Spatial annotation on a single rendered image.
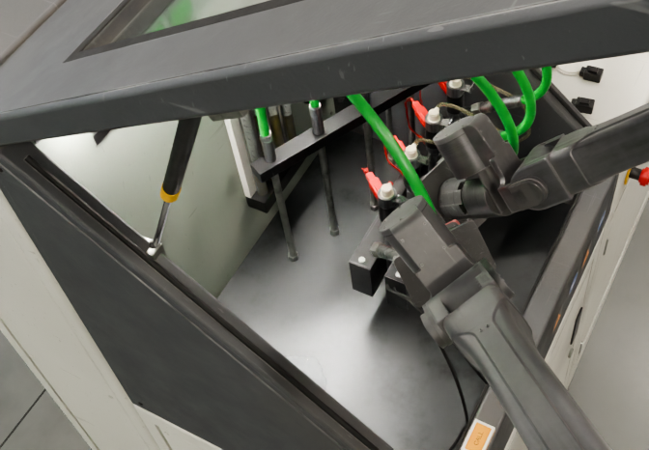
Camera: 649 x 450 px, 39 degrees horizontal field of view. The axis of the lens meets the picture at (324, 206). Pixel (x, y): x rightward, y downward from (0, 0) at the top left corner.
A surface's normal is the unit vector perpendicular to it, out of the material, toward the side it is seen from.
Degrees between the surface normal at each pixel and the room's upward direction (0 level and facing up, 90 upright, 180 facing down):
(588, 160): 60
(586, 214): 0
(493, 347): 40
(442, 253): 50
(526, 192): 71
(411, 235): 46
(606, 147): 65
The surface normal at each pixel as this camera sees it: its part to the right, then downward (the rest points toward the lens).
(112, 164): 0.87, 0.33
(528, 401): -0.61, -0.71
